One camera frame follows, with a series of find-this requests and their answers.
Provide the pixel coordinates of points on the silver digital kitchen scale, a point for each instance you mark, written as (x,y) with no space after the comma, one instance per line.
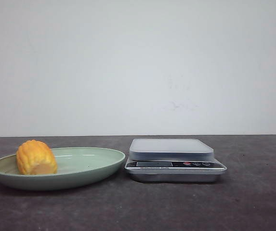
(172,160)

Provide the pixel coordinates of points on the light green plate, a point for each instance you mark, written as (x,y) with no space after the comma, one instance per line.
(77,166)

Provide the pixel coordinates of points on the yellow corn cob piece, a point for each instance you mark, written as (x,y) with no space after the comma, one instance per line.
(35,158)

